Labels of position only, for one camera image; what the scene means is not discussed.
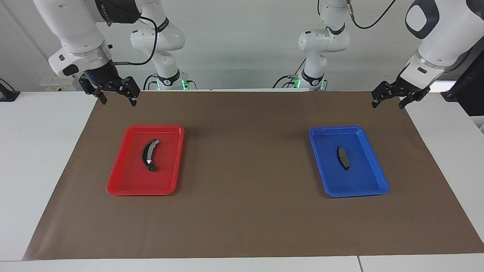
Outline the black equipment stand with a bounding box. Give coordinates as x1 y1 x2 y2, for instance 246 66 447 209
441 49 484 117

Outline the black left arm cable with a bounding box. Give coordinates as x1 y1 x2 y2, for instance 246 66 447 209
346 0 397 30

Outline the red plastic tray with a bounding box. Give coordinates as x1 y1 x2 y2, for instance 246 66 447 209
106 125 185 196

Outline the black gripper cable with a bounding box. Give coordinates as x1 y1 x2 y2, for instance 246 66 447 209
110 15 158 67
435 51 472 72

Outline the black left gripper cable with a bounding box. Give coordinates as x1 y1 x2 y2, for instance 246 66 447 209
435 51 472 72

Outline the blue plastic tray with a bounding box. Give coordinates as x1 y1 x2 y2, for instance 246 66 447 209
308 126 390 198

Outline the curved brake shoe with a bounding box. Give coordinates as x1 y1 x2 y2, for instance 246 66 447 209
141 139 160 172

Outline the small dark brake pad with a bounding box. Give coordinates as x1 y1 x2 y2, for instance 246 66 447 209
337 146 350 171

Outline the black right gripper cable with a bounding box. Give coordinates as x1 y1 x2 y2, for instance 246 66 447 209
110 15 158 67

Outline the brown table mat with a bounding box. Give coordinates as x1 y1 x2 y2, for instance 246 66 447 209
23 90 484 261

